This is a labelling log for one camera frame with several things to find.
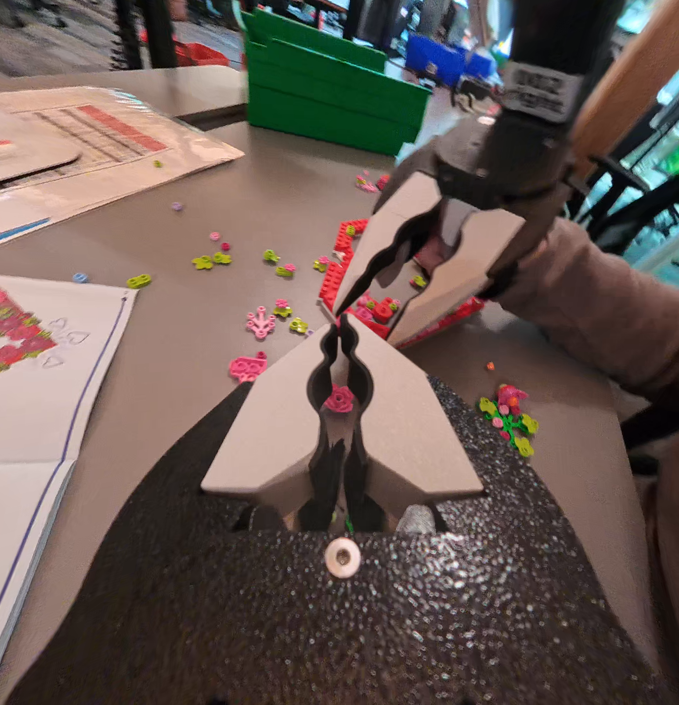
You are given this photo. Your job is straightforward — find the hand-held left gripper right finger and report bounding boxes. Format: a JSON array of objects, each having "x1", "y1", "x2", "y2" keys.
[{"x1": 340, "y1": 314, "x2": 486, "y2": 532}]

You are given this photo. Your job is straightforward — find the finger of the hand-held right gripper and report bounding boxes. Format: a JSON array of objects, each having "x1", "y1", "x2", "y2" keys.
[
  {"x1": 331, "y1": 171, "x2": 444, "y2": 317},
  {"x1": 386, "y1": 207, "x2": 527, "y2": 349}
]

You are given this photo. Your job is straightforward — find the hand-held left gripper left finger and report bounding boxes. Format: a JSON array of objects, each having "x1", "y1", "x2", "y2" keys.
[{"x1": 201, "y1": 324, "x2": 346, "y2": 532}]

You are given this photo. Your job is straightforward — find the red lego heart frame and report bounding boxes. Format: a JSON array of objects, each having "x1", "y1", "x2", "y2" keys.
[{"x1": 317, "y1": 218, "x2": 486, "y2": 349}]

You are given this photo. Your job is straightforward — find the person's right forearm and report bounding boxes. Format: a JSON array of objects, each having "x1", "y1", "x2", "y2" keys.
[{"x1": 491, "y1": 217, "x2": 679, "y2": 400}]

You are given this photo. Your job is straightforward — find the pink lego heart plate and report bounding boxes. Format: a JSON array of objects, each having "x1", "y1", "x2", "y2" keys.
[{"x1": 229, "y1": 354, "x2": 268, "y2": 383}]

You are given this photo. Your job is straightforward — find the green stem lego flower bunch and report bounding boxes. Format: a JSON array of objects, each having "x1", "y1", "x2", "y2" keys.
[{"x1": 478, "y1": 384, "x2": 539, "y2": 458}]

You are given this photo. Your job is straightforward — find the plain pink lego branch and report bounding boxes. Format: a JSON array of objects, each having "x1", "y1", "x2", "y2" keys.
[{"x1": 246, "y1": 307, "x2": 277, "y2": 339}]

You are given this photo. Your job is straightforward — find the lego instruction booklet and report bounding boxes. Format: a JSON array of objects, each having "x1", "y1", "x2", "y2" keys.
[{"x1": 0, "y1": 274, "x2": 139, "y2": 662}]

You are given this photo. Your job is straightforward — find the person's right hand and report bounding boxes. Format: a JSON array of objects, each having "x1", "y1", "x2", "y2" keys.
[{"x1": 419, "y1": 234, "x2": 456, "y2": 274}]

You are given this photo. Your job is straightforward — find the black tripod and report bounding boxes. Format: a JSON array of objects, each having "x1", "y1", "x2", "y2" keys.
[{"x1": 565, "y1": 154, "x2": 679, "y2": 254}]

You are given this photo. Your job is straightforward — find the blue plastic bin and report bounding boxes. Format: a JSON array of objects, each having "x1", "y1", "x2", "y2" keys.
[{"x1": 405, "y1": 33, "x2": 497, "y2": 89}]

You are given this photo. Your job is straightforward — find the stacked green plastic bins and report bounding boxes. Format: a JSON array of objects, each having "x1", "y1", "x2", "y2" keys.
[{"x1": 241, "y1": 8, "x2": 433, "y2": 156}]

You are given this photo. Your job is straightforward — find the wooden beam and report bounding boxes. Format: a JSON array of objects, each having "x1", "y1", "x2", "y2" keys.
[{"x1": 571, "y1": 0, "x2": 679, "y2": 171}]

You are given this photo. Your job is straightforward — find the red plastic bins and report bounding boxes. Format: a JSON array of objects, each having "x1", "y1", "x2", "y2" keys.
[{"x1": 141, "y1": 30, "x2": 230, "y2": 68}]

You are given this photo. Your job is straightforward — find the black metal rack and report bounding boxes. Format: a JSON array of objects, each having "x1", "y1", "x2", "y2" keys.
[{"x1": 111, "y1": 0, "x2": 177, "y2": 69}]

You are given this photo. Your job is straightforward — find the white flat stand base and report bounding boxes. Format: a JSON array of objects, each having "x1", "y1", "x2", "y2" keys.
[{"x1": 0, "y1": 105, "x2": 82, "y2": 185}]

